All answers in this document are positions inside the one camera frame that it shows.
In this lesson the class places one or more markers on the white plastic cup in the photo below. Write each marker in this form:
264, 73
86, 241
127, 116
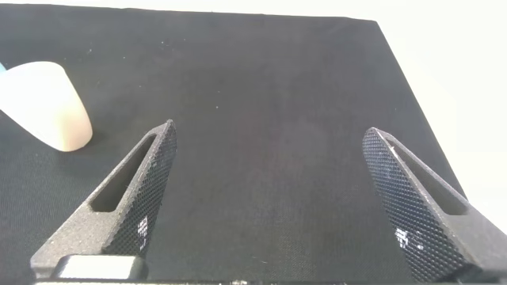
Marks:
43, 103

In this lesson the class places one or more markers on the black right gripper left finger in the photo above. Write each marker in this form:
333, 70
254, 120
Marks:
99, 233

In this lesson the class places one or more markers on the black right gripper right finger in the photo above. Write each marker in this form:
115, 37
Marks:
416, 206

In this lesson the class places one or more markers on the teal plastic cup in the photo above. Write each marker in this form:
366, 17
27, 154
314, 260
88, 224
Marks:
1, 68

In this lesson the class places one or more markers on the black table cloth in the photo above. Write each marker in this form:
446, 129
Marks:
269, 118

